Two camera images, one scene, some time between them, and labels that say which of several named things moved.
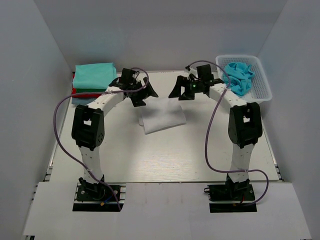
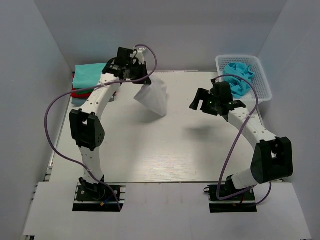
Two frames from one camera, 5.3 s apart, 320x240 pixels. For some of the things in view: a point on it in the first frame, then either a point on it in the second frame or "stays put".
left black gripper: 146,92 to 143,68
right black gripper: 176,92 to 203,95
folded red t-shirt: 74,92 stays put
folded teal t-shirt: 94,76 stays put
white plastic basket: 260,90 stays put
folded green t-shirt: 90,90 stays put
